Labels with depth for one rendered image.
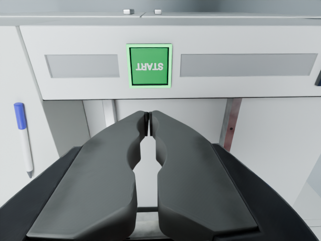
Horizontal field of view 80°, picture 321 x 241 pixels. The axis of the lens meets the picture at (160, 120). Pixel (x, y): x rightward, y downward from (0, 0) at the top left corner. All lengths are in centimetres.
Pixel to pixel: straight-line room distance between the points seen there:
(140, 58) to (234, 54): 12
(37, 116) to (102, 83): 11
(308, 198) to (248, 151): 48
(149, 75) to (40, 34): 14
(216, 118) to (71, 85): 32
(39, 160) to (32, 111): 9
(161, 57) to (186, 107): 21
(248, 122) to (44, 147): 43
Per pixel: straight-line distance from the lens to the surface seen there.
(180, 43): 26
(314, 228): 91
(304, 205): 97
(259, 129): 54
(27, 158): 37
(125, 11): 60
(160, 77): 26
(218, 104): 46
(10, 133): 36
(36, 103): 32
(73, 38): 27
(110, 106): 41
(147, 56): 25
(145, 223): 63
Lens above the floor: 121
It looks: 60 degrees down
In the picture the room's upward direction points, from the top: 175 degrees clockwise
